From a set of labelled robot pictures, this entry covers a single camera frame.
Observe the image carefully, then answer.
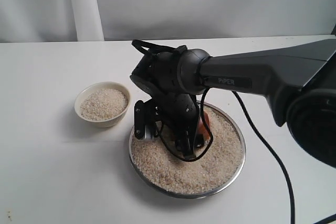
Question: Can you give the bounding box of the white backdrop cloth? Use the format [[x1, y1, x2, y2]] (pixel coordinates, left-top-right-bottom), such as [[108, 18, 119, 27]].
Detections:
[[1, 0, 335, 42]]

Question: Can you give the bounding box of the rice in steel tray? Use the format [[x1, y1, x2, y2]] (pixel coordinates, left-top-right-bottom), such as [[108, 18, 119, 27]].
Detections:
[[131, 105, 243, 195]]

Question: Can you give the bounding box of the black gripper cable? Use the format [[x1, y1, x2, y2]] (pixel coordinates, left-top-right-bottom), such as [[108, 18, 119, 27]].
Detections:
[[131, 39, 336, 224]]

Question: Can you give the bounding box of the rice in cream bowl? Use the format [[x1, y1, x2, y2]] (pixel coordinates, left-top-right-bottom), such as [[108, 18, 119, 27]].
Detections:
[[80, 88, 128, 121]]

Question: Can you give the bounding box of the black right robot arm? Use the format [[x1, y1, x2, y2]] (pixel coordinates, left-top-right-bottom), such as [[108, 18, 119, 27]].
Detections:
[[130, 39, 335, 167]]

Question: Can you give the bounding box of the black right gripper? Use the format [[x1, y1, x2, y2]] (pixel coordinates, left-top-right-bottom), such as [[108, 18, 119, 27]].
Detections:
[[134, 93, 204, 157]]

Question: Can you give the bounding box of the round steel tray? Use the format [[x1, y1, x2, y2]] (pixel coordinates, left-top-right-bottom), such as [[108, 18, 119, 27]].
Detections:
[[128, 102, 247, 199]]

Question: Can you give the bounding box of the cream ceramic bowl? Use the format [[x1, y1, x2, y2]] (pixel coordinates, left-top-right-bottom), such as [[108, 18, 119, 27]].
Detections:
[[74, 81, 131, 128]]

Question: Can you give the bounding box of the brown wooden cup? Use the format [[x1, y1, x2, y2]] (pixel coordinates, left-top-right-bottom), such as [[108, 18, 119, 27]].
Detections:
[[197, 112, 211, 141]]

